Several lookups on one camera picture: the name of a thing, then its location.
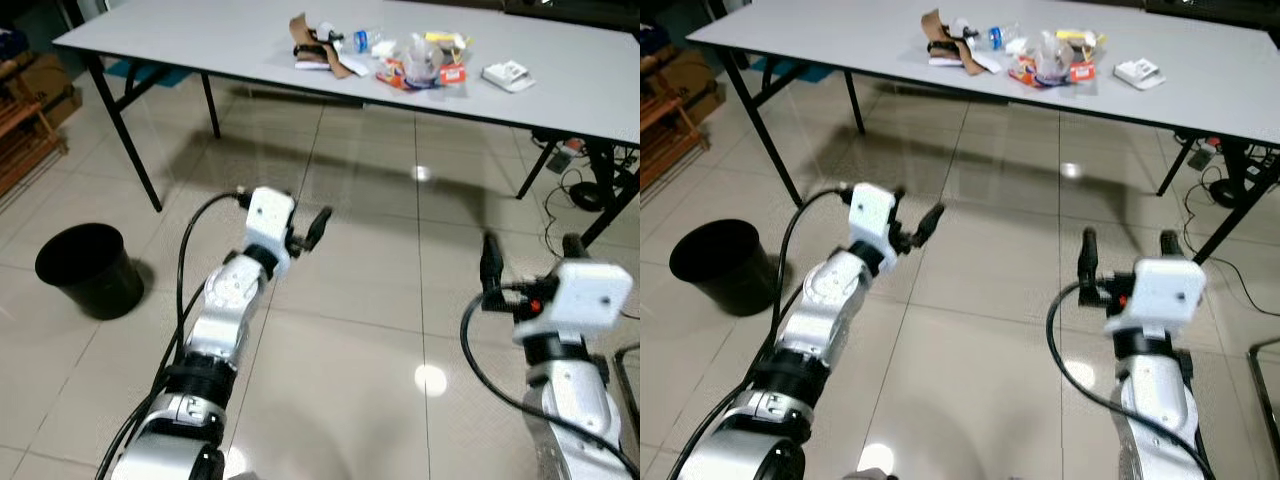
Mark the power strip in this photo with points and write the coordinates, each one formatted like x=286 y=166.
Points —
x=1200 y=158
x=558 y=160

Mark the crumpled clear plastic cup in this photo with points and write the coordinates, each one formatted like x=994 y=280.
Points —
x=420 y=60
x=1052 y=55

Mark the black floor adapter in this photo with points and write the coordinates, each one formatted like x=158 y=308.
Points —
x=1228 y=192
x=588 y=195

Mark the yellow white snack box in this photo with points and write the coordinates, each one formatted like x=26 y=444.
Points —
x=1080 y=38
x=445 y=40

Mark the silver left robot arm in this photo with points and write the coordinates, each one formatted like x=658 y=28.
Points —
x=830 y=300
x=225 y=300

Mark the grey folding table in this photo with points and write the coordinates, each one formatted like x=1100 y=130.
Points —
x=200 y=40
x=850 y=40

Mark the white paper sheet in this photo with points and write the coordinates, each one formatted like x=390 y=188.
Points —
x=312 y=64
x=945 y=61

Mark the metal chair frame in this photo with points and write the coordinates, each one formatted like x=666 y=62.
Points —
x=1265 y=344
x=625 y=348

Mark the brown paper bag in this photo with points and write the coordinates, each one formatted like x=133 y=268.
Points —
x=300 y=30
x=935 y=30

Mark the wooden shelf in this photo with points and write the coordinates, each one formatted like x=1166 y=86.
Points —
x=20 y=120
x=665 y=110

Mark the small white box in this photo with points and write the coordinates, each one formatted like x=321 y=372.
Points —
x=508 y=75
x=1140 y=72

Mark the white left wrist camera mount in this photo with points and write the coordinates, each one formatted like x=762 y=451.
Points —
x=268 y=215
x=870 y=212

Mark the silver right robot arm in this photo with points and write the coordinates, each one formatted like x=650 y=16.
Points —
x=1150 y=400
x=575 y=400

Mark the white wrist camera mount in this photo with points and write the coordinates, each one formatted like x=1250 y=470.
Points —
x=268 y=215
x=1160 y=293
x=870 y=212
x=585 y=295

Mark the black rubbish bin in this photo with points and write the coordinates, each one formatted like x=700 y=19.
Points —
x=85 y=270
x=720 y=265

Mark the orange red snack wrapper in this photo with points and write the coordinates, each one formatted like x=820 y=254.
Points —
x=1025 y=70
x=393 y=72

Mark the blue floor mat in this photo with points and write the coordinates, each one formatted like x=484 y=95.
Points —
x=775 y=70
x=135 y=72

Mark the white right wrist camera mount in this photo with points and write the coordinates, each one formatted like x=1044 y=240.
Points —
x=1160 y=293
x=585 y=295

